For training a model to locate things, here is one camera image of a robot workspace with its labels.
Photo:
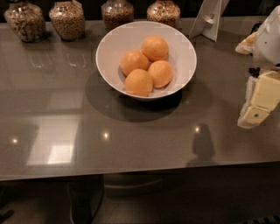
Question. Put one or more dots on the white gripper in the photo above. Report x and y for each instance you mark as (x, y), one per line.
(269, 44)

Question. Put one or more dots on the orange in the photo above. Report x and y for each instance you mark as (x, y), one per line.
(155, 48)
(161, 72)
(133, 59)
(139, 83)

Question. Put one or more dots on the white ceramic bowl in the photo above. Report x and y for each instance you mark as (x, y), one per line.
(117, 42)

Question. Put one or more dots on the white folded stand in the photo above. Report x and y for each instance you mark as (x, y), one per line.
(207, 22)

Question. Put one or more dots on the glass jar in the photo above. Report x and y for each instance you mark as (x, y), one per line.
(165, 12)
(67, 17)
(116, 12)
(26, 20)

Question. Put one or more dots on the far left glass jar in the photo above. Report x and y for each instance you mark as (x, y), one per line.
(26, 20)

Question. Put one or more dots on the black wire rack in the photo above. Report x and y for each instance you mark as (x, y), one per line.
(255, 27)

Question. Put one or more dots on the dark table pedestal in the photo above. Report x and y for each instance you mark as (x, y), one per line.
(86, 195)

